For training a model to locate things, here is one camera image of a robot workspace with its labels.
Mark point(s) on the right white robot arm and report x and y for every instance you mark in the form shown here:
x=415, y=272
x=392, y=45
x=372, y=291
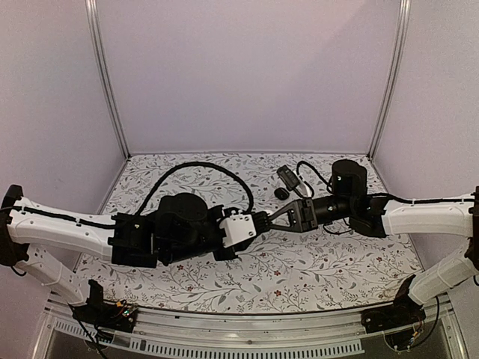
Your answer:
x=381, y=215

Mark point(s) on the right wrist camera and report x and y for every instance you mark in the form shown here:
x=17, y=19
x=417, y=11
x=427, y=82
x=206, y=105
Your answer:
x=294, y=182

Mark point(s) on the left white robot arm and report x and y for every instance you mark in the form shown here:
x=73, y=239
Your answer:
x=183, y=227

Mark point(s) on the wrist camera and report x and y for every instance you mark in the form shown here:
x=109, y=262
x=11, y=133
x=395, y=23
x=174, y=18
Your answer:
x=237, y=228
x=294, y=182

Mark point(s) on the right aluminium frame post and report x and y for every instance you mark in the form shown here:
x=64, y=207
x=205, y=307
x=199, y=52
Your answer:
x=391, y=81

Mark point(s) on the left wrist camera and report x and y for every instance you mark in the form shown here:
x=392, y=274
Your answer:
x=237, y=228

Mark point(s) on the floral tablecloth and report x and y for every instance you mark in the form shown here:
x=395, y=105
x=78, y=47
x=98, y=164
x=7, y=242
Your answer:
x=328, y=269

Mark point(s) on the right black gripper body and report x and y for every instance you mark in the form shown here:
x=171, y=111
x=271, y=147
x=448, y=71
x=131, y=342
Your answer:
x=309, y=219

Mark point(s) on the left aluminium frame post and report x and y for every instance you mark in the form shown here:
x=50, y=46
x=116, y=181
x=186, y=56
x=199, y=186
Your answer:
x=93, y=19

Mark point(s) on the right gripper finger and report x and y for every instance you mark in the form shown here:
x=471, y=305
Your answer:
x=289, y=212
x=291, y=228

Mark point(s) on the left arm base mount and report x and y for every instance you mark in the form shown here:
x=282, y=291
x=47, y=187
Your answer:
x=118, y=316

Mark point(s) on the black earbud charging case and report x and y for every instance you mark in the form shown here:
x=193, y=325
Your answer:
x=281, y=193

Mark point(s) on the front aluminium rail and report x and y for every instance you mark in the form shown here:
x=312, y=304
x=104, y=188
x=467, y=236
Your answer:
x=174, y=334

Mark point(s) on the aluminium frame post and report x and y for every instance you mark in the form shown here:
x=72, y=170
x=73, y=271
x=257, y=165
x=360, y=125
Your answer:
x=93, y=19
x=391, y=81

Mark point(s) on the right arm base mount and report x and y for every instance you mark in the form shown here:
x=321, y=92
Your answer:
x=402, y=311

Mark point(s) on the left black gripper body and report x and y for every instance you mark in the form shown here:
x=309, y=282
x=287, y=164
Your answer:
x=218, y=211

